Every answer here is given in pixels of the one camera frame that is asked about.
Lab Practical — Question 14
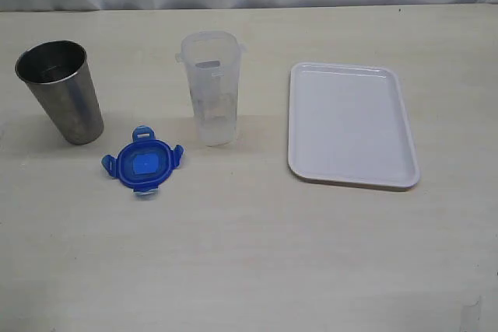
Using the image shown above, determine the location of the blue plastic snap lid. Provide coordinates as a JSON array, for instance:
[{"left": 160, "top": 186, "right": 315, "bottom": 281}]
[{"left": 101, "top": 125, "right": 184, "bottom": 195}]

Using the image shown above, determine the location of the stainless steel cup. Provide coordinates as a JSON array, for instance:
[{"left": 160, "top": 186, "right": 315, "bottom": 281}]
[{"left": 15, "top": 40, "right": 104, "bottom": 145}]

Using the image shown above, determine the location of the clear plastic tall container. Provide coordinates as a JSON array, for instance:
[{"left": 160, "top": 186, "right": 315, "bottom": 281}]
[{"left": 176, "top": 30, "right": 243, "bottom": 146}]

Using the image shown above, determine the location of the white rectangular tray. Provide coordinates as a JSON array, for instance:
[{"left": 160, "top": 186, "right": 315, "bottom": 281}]
[{"left": 288, "top": 62, "right": 420, "bottom": 190}]

